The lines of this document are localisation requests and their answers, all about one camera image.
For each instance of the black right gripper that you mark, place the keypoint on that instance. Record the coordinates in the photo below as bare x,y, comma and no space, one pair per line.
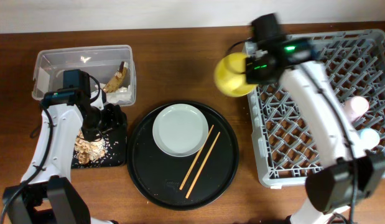
252,75

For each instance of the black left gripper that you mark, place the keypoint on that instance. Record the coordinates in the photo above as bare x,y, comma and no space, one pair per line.
115,119

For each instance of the food scraps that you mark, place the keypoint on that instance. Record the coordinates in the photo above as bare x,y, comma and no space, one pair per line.
89,151

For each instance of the yellow bowl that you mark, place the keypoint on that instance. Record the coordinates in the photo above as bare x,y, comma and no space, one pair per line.
228,78

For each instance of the white tissue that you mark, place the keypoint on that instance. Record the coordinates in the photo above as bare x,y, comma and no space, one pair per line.
123,96

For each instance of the gold snack wrapper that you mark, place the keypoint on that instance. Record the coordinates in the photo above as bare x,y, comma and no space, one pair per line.
117,80

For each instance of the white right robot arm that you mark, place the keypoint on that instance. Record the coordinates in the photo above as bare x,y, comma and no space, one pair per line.
351,171

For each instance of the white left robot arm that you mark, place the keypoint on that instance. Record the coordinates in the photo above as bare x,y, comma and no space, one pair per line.
45,193

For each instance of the clear plastic waste bin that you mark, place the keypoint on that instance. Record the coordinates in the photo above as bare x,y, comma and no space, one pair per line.
101,62

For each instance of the grey dishwasher rack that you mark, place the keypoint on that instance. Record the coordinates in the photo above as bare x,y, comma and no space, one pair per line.
283,148

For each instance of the black rectangular tray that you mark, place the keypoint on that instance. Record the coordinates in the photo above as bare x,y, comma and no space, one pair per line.
115,156

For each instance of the wooden chopstick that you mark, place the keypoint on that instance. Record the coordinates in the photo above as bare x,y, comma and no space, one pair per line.
202,166
195,160

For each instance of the round black serving tray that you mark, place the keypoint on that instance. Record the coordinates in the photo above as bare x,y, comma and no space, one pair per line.
158,176

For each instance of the grey round plate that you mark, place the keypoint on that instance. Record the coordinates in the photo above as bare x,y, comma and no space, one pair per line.
180,130

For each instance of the pink plastic cup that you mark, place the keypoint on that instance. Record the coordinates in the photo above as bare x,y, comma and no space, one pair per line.
355,107

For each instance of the blue plastic cup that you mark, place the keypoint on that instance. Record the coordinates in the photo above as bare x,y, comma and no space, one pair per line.
369,138

